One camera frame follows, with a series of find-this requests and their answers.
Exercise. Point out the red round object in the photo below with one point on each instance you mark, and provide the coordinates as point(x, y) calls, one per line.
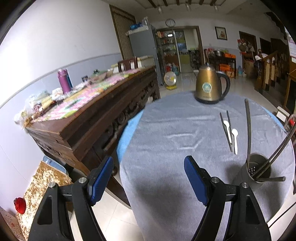
point(20, 205)

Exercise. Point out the gold electric kettle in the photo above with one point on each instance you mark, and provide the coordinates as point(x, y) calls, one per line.
point(211, 86)

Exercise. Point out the checkered pink table runner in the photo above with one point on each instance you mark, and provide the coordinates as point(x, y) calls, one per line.
point(73, 103)

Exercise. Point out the white plastic spoon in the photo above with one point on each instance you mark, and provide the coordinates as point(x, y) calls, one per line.
point(235, 135)
point(226, 123)

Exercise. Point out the ceramic bowl with lid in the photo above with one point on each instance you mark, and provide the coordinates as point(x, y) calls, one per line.
point(98, 76)

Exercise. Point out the dark carved wooden sideboard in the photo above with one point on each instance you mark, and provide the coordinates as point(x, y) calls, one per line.
point(83, 139)

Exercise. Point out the red plastic child chair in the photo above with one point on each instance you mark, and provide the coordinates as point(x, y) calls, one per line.
point(289, 123)

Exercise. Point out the dark wooden side table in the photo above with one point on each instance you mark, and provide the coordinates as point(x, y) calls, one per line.
point(226, 65)

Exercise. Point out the framed wall picture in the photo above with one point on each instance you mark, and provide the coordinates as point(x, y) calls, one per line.
point(221, 33)

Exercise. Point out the grey towel table cover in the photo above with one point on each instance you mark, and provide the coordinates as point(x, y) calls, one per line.
point(151, 155)

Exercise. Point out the orange box on table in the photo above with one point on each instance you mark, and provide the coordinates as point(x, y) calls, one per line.
point(228, 55)

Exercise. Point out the blue water jug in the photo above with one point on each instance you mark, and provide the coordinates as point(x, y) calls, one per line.
point(239, 71)

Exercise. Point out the wooden chair behind sideboard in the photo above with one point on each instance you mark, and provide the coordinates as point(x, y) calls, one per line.
point(128, 64)

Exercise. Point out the grey refrigerator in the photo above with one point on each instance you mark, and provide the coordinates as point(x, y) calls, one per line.
point(144, 43)

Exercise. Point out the grey metal utensil holder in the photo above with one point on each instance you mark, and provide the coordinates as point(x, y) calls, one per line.
point(245, 174)

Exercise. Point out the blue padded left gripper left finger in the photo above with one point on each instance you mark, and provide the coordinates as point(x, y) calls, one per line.
point(98, 179)

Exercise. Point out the gold patterned cushion stool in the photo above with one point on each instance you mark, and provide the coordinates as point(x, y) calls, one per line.
point(35, 192)

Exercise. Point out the wooden stair railing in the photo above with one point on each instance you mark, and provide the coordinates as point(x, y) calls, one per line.
point(269, 69)

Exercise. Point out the wall calendar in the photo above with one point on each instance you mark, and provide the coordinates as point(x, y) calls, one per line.
point(291, 45)

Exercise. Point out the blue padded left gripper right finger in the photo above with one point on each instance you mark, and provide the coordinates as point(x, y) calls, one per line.
point(195, 176)

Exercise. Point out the purple thermos bottle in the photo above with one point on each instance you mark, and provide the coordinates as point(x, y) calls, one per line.
point(63, 79)

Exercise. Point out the small electric heater fan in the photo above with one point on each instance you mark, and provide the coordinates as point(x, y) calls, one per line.
point(170, 80)

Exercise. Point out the round wall clock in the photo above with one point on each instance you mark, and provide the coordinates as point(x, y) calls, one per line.
point(170, 23)

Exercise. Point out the dark chopstick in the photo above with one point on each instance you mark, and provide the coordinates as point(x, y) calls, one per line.
point(225, 131)
point(228, 117)
point(258, 173)
point(248, 118)

